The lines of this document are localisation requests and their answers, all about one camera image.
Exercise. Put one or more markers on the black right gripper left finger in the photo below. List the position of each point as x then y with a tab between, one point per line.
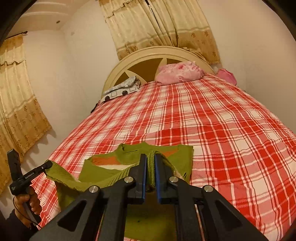
99	214

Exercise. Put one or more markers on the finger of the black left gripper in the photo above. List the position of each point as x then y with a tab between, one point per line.
47	165

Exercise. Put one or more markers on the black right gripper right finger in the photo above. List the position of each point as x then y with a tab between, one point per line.
201	213

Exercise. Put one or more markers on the green striped knit sweater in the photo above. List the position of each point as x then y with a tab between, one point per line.
149	221

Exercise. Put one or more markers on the person's left hand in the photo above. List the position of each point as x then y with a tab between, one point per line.
20	203

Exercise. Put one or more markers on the beige curtain at side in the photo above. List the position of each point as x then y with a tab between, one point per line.
23	122

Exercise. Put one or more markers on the red white plaid bedsheet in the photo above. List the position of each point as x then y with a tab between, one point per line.
240	147

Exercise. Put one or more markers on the grey white patterned pillow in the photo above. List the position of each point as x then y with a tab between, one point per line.
130	85

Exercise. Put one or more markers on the black side curtain rod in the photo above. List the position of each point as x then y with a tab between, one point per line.
22	33

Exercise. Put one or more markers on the cream wooden headboard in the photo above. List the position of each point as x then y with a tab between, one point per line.
145	63

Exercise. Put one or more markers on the pink floral pillow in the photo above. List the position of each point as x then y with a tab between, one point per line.
178	73

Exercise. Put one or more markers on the beige curtain behind headboard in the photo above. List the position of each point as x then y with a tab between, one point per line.
137	24

